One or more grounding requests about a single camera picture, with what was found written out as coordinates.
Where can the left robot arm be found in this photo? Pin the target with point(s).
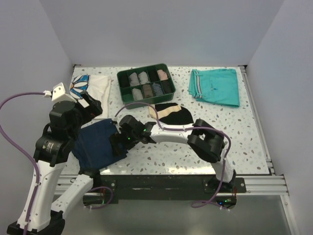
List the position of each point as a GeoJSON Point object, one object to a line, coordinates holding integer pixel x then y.
{"type": "Point", "coordinates": [42, 215]}

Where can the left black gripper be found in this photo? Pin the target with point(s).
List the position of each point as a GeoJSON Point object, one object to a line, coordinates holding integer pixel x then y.
{"type": "Point", "coordinates": [93, 109]}

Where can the black underwear beige waistband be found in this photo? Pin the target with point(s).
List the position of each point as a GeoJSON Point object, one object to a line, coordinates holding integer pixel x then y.
{"type": "Point", "coordinates": [171, 114]}

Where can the brown rolled sock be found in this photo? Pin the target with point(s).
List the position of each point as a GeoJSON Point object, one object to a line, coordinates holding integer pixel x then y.
{"type": "Point", "coordinates": [147, 90]}

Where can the black rolled sock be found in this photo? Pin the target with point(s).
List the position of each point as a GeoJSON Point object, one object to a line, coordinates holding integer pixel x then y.
{"type": "Point", "coordinates": [166, 86]}

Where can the striped rolled sock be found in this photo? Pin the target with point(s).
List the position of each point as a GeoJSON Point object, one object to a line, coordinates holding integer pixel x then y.
{"type": "Point", "coordinates": [157, 89]}

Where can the pink rolled underwear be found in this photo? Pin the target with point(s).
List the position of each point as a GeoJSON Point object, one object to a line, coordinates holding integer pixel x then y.
{"type": "Point", "coordinates": [162, 75]}

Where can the white daisy print shirt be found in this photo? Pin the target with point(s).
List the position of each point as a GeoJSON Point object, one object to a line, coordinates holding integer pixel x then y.
{"type": "Point", "coordinates": [97, 86]}

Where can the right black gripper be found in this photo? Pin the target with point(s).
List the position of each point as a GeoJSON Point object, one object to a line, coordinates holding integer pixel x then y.
{"type": "Point", "coordinates": [117, 150]}

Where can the teal folded shorts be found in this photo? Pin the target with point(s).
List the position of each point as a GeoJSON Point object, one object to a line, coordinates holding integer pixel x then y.
{"type": "Point", "coordinates": [219, 86]}

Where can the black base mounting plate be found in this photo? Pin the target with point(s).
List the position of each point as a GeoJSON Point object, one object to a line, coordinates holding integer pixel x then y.
{"type": "Point", "coordinates": [153, 187]}

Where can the light grey rolled sock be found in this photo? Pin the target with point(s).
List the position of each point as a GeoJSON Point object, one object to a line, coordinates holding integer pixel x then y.
{"type": "Point", "coordinates": [143, 78]}

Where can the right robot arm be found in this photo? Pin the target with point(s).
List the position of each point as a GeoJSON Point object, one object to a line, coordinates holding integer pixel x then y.
{"type": "Point", "coordinates": [209, 144]}

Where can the green divided organizer tray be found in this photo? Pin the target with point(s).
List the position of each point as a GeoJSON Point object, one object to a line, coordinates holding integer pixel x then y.
{"type": "Point", "coordinates": [151, 84]}

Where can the beige grey rolled sock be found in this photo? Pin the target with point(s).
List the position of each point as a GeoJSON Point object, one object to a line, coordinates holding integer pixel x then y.
{"type": "Point", "coordinates": [137, 94]}

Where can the navy blue garment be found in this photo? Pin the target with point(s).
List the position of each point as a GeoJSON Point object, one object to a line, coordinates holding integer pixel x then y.
{"type": "Point", "coordinates": [93, 149]}

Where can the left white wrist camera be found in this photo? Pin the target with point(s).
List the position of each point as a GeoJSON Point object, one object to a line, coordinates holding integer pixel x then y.
{"type": "Point", "coordinates": [59, 94]}

